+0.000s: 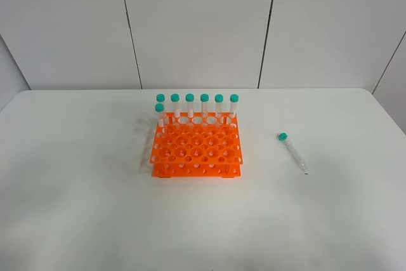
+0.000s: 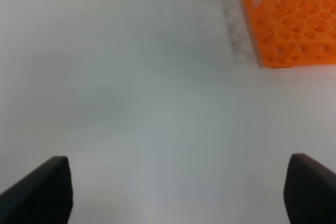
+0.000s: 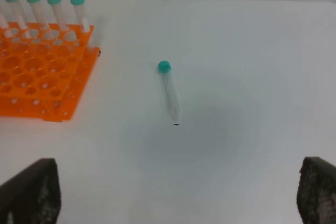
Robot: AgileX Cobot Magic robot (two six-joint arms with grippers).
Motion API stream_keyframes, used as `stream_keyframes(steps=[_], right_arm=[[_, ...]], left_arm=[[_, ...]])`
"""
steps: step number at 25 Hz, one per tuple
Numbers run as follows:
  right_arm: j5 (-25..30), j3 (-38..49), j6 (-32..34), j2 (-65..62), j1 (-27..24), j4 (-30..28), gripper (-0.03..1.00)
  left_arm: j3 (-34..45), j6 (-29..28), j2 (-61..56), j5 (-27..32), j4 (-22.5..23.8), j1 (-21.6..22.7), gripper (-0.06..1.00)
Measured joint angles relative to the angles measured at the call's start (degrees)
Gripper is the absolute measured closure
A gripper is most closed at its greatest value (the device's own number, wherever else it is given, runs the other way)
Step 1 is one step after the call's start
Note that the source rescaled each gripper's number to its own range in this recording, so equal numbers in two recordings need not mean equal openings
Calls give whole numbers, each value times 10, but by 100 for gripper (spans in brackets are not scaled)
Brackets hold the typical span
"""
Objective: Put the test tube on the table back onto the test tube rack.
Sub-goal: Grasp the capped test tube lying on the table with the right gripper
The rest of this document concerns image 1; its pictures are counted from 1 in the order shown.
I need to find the orange test tube rack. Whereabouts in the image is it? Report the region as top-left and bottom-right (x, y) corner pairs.
(150, 112), (243, 178)

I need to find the test tube with teal cap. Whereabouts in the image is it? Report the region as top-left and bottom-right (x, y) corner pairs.
(277, 133), (308, 175)

